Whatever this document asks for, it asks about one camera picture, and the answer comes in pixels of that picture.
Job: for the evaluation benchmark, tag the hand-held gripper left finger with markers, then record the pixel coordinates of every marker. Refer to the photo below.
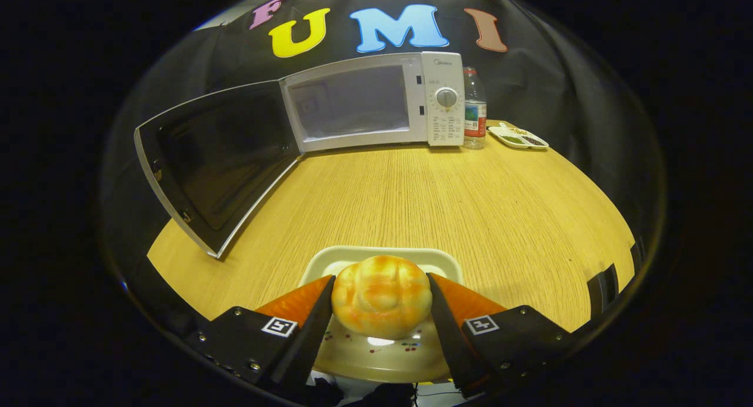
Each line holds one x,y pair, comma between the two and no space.
312,336

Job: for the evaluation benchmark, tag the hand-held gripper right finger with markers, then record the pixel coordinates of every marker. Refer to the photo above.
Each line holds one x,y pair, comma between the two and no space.
453,342

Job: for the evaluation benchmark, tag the golden bread bun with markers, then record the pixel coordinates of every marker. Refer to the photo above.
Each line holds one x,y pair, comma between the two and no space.
382,295

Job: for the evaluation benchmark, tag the white microwave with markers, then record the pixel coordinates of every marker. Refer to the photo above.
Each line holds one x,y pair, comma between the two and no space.
447,124

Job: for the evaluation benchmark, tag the cream plate with cherry print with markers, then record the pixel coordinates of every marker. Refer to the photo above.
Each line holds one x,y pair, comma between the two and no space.
376,360

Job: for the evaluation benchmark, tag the black table clamp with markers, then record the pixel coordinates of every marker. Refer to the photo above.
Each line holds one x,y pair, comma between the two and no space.
603,286
637,254

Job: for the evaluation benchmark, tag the white divided dish of beans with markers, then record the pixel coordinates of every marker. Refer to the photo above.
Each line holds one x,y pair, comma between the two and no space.
517,137

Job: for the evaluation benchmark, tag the clear plastic water bottle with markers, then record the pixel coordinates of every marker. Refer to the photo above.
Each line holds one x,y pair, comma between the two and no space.
474,113

